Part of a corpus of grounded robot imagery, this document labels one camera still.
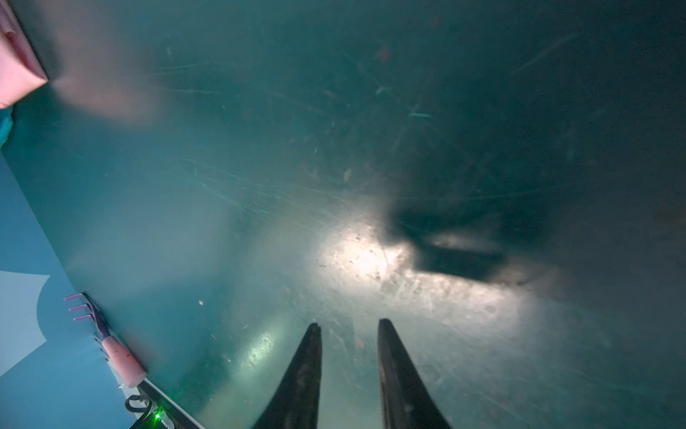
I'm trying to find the folded teal t-shirt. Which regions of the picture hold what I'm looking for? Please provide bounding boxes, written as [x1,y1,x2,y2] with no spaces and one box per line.
[0,107,14,148]

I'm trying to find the pink t-shirt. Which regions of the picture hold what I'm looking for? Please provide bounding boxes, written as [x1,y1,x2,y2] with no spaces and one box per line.
[1,0,48,109]

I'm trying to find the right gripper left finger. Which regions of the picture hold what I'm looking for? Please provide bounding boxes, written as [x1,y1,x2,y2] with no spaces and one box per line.
[253,323,323,429]

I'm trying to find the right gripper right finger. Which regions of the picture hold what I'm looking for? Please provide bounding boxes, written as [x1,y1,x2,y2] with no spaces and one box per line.
[377,318,451,429]

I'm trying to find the purple pink toy rake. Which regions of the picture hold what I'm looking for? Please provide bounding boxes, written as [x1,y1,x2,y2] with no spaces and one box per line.
[64,292,148,388]

